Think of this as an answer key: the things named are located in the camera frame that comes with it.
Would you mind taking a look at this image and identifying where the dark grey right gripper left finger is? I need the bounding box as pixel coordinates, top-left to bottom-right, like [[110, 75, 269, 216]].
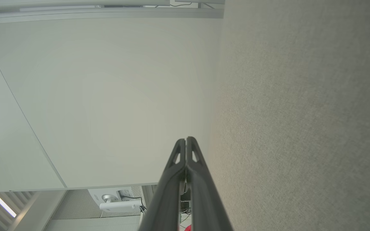
[[139, 138, 186, 231]]

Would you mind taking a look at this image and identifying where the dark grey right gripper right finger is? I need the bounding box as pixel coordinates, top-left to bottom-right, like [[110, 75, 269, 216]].
[[186, 137, 234, 231]]

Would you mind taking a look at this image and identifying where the white ceiling projector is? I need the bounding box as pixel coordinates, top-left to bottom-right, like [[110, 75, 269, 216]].
[[88, 187, 144, 213]]

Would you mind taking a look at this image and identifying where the grey fabric sofa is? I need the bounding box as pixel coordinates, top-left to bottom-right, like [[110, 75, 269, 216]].
[[208, 0, 370, 231]]

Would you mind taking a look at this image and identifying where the long ceiling light strip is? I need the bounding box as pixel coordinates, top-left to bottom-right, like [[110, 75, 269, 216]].
[[0, 192, 17, 218]]

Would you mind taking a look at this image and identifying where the black projector cable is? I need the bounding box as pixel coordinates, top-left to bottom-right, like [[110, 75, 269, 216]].
[[121, 194, 147, 213]]

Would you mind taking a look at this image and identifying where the grey partition frame rail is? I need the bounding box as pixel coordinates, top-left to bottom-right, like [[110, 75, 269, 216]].
[[0, 7, 224, 25]]

